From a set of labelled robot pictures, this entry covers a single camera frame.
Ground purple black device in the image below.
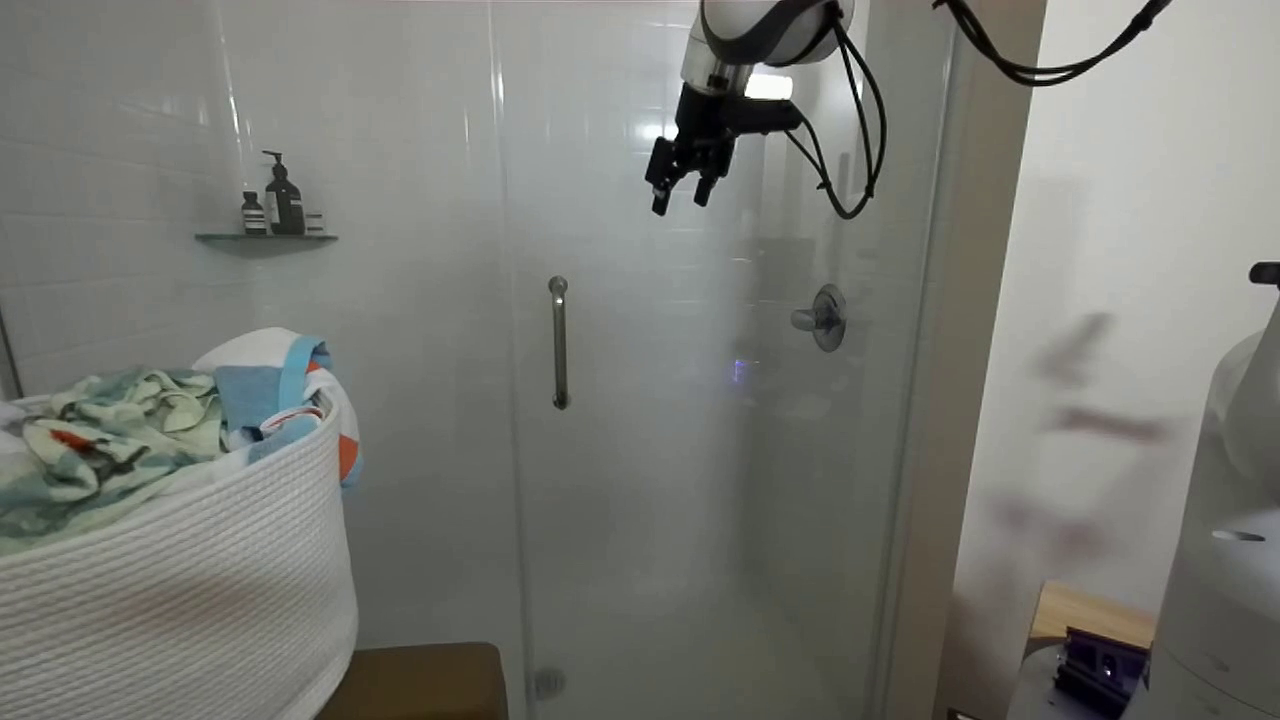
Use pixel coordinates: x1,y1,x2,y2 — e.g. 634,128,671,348
1046,626,1153,712

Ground glass corner shower shelf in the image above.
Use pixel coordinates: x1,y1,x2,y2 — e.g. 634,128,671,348
193,230,343,259

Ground white woven laundry basket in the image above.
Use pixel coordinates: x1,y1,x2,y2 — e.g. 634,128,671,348
0,325,368,720

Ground chrome shower valve handle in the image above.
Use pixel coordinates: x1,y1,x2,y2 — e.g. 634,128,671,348
789,282,851,356

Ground white orange cloth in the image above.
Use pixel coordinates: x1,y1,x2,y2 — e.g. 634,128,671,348
300,365,368,498

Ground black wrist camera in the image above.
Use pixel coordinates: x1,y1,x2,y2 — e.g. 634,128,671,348
723,93,807,138

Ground white folded towel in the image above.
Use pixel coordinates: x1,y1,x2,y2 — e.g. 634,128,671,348
193,325,321,380

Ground light wooden robot platform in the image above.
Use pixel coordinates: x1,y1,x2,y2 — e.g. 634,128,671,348
1025,579,1160,656

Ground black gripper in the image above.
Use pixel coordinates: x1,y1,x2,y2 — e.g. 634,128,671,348
644,81,735,220

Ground fixed glass shower panel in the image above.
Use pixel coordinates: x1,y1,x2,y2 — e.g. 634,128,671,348
213,0,514,656

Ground green patterned cloth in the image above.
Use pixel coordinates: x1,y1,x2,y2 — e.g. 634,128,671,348
0,367,233,551

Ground frosted glass shower door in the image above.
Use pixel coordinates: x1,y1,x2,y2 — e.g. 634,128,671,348
492,0,960,720

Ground blue cloth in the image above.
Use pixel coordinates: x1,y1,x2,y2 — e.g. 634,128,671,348
207,333,337,469

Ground metal towel bar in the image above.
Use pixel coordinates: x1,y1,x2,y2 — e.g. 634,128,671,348
0,309,27,404

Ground metal door handle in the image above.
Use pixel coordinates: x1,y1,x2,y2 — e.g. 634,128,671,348
542,273,577,417

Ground small dark bottle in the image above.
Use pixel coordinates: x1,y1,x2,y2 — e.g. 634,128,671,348
236,187,272,240

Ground dark pump bottle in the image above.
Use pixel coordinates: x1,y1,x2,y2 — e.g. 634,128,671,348
259,149,308,240

